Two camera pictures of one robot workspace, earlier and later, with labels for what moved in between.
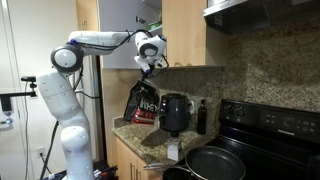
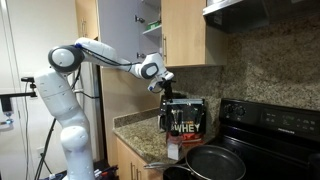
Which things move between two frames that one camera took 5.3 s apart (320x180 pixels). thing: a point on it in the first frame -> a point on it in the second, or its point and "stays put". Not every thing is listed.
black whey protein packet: (143, 104) -> (186, 120)
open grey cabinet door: (122, 15) stays put
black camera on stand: (6, 97) stays put
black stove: (272, 142) stays put
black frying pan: (214, 162) stays put
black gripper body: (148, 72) -> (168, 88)
